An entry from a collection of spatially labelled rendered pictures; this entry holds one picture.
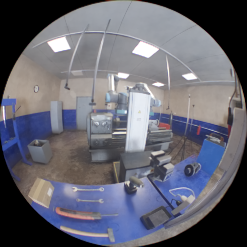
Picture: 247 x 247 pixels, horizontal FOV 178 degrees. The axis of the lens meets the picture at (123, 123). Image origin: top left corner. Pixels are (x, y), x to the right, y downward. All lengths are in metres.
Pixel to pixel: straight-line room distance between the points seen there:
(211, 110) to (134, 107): 4.61
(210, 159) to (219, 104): 4.15
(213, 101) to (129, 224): 5.30
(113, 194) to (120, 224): 0.26
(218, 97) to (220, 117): 1.03
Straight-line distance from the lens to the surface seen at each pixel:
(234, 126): 0.31
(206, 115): 5.22
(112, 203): 0.69
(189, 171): 1.01
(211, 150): 1.21
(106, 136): 1.95
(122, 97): 1.22
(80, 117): 5.34
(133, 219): 0.66
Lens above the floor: 1.50
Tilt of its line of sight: 11 degrees down
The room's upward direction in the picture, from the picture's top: 4 degrees clockwise
